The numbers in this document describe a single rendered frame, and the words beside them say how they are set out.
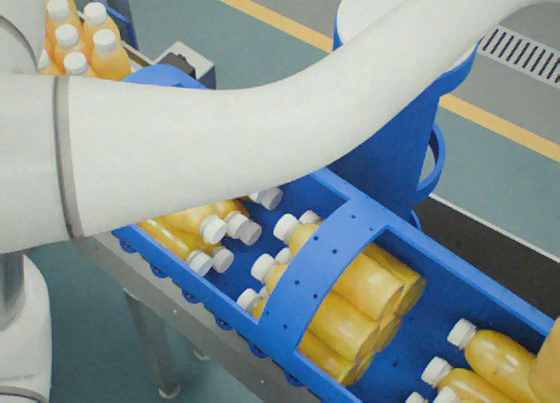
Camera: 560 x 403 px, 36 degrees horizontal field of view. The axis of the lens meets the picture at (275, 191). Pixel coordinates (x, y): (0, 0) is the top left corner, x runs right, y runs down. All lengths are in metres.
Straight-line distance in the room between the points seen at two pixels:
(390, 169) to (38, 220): 1.41
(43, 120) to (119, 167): 0.05
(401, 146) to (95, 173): 1.34
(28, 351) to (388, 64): 0.64
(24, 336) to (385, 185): 1.07
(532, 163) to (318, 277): 1.77
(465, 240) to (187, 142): 2.01
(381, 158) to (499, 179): 1.01
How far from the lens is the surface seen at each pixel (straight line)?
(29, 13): 0.59
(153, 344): 2.04
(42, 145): 0.49
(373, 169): 1.87
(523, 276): 2.45
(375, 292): 1.19
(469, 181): 2.76
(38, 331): 1.05
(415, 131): 1.76
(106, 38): 1.60
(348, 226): 1.19
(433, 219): 2.49
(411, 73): 0.57
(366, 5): 1.73
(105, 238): 1.56
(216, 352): 1.51
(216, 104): 0.51
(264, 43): 3.06
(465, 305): 1.37
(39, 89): 0.51
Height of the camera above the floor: 2.25
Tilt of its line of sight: 57 degrees down
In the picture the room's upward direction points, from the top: straight up
